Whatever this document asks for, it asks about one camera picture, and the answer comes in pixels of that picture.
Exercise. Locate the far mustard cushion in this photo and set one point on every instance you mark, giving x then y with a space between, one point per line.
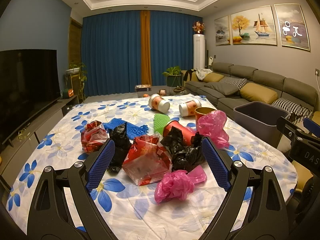
213 77

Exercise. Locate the green foam net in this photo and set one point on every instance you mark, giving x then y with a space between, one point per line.
159 122

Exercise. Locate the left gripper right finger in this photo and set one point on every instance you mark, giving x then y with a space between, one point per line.
266 216

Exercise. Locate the red paper cup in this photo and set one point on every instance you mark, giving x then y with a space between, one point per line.
185 133

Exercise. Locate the gold rimmed red cup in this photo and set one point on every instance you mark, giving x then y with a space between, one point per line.
202 111

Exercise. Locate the right cloudy painting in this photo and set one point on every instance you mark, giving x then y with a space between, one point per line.
292 26

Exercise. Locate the box on coffee table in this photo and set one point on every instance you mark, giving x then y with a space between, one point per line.
142 88

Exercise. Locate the grey flat cushion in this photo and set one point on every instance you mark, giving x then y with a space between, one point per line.
223 88

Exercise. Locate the dark coffee table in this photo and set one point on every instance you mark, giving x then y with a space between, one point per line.
165 91

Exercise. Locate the near patterned cushion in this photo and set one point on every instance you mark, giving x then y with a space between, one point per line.
295 110

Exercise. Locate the plant on wooden stand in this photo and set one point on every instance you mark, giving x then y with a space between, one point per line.
76 78

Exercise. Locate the sailboat tree painting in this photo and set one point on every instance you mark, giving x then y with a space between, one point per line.
254 26

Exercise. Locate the dark grey trash bin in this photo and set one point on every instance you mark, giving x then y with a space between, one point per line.
260 119

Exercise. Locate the white orange paper cup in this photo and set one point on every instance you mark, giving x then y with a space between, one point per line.
188 108
158 103

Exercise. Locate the blue window curtain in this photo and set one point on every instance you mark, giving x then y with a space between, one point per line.
110 49

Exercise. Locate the left landscape painting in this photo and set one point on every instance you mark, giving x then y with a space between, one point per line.
222 33

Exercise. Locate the small pink plastic bag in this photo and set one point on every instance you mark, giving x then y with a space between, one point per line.
178 184

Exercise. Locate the near mustard cushion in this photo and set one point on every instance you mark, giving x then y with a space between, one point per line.
255 92

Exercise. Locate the small black plastic bag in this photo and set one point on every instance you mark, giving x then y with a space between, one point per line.
122 147

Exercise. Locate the red white plastic bag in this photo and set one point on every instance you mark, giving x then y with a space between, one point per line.
147 160

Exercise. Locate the orange lantern ornament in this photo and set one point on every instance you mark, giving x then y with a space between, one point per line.
67 93

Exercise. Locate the patterned cushion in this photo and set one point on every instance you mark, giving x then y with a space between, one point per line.
295 110
238 82

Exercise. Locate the large pink plastic bag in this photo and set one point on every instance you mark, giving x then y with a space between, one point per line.
212 125

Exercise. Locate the potted green plant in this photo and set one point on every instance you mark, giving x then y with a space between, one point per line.
173 76

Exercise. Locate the grey tv cabinet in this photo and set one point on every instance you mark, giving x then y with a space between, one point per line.
17 151

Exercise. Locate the far patterned cushion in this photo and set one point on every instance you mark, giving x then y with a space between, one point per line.
238 82

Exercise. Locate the large black plastic bag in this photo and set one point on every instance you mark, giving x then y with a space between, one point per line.
184 157

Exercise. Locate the white standing air conditioner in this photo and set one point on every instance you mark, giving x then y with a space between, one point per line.
199 50

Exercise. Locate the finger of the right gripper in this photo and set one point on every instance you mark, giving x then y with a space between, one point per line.
290 130
312 127

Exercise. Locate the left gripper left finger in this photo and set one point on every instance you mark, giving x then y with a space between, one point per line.
49 215

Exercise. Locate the white cloth on sofa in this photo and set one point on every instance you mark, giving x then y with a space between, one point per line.
202 73

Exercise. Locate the black flat television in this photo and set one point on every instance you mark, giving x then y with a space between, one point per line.
29 83

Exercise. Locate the floral blue white tablecloth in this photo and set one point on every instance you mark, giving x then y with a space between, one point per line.
130 210

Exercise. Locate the blue foam net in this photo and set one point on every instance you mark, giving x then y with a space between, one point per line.
132 130

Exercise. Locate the mustard cushion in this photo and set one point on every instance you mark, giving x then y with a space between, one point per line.
255 92
213 77

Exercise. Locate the grey sectional sofa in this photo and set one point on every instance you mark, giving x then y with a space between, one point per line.
287 88

